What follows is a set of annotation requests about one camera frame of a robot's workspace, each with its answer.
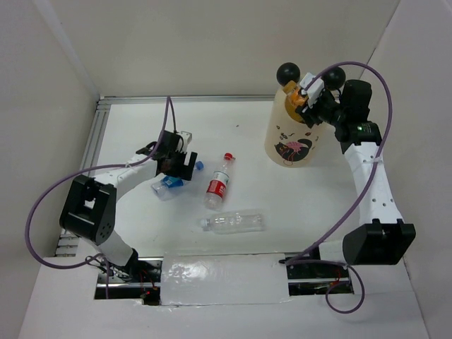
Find orange juice bottle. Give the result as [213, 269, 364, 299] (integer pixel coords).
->
[282, 81, 309, 114]

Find cream bin with black ears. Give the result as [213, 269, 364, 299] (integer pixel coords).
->
[264, 62, 346, 168]

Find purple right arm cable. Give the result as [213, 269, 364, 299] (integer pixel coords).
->
[285, 61, 393, 314]

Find red label red cap bottle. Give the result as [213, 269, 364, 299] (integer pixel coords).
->
[203, 153, 235, 210]

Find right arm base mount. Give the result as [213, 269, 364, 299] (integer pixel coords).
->
[286, 250, 354, 297]

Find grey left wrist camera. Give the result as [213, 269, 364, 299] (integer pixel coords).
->
[179, 131, 192, 146]

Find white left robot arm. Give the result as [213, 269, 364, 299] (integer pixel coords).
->
[59, 131, 197, 282]

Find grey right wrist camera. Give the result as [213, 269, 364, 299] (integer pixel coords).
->
[299, 73, 325, 107]

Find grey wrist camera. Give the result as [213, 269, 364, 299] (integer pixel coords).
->
[179, 131, 192, 146]
[299, 73, 325, 107]

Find crushed blue cap water bottle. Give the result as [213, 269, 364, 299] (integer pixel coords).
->
[151, 161, 204, 201]

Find clear unlabelled plastic bottle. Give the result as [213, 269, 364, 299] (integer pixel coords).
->
[198, 210, 266, 235]

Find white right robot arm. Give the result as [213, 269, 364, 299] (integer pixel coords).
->
[296, 74, 416, 266]

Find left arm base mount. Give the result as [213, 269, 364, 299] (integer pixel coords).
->
[89, 255, 163, 306]

